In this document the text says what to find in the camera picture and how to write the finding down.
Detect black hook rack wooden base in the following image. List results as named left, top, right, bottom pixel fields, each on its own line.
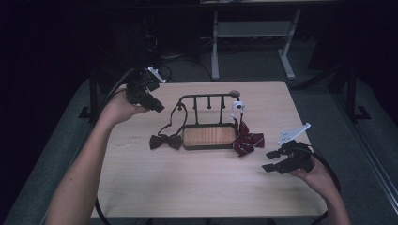
left=176, top=92, right=242, bottom=151

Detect person's left hand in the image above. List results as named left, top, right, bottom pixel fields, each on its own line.
left=99, top=86, right=152, bottom=127

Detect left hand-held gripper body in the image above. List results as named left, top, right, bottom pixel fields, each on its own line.
left=125, top=66, right=167, bottom=107

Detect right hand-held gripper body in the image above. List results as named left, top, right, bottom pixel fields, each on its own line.
left=277, top=122, right=314, bottom=175

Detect person's right hand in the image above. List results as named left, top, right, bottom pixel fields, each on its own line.
left=289, top=155, right=341, bottom=202

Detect black bow tie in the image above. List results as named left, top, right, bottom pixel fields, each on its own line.
left=148, top=101, right=189, bottom=151

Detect white metal desk frame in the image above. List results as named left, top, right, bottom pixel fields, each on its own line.
left=210, top=8, right=302, bottom=82

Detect black metal stand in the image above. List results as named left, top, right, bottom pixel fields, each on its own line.
left=78, top=70, right=101, bottom=120
left=343, top=65, right=373, bottom=123

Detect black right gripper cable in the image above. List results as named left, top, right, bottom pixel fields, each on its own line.
left=299, top=144, right=343, bottom=225

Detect black floor cables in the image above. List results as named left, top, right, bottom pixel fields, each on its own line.
left=143, top=31, right=214, bottom=84

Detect dark red striped bow tie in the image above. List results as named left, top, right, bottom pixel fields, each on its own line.
left=229, top=100, right=266, bottom=158

